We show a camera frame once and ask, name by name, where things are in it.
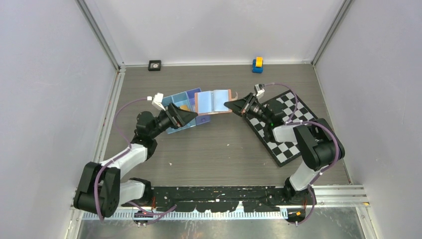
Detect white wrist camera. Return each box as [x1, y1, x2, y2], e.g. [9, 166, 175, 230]
[254, 84, 265, 99]
[146, 93, 166, 111]

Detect small black square box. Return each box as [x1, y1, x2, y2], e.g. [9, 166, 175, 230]
[148, 60, 162, 71]

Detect yellow VIP card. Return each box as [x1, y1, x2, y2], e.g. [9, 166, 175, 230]
[180, 105, 190, 111]

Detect blue yellow toy block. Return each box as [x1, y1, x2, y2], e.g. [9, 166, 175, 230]
[252, 57, 263, 74]

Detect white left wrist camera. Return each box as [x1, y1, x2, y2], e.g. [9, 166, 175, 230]
[146, 93, 166, 111]

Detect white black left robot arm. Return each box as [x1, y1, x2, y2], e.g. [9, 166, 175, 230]
[73, 103, 198, 219]

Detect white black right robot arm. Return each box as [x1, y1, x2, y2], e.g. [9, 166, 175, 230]
[224, 93, 345, 205]

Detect black white chessboard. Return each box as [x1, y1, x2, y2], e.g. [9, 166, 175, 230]
[225, 91, 339, 172]

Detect orange leather card holder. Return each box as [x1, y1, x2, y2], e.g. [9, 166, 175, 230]
[194, 89, 238, 116]

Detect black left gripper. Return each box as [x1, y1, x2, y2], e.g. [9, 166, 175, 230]
[150, 103, 197, 139]

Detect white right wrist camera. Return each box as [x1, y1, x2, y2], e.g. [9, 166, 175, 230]
[254, 84, 265, 99]

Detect blue purple drawer organizer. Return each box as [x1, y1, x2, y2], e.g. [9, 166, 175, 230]
[161, 87, 211, 135]

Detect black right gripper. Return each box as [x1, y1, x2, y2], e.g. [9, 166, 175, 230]
[224, 93, 271, 124]

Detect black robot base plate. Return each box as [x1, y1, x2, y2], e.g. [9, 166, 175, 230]
[133, 186, 313, 213]

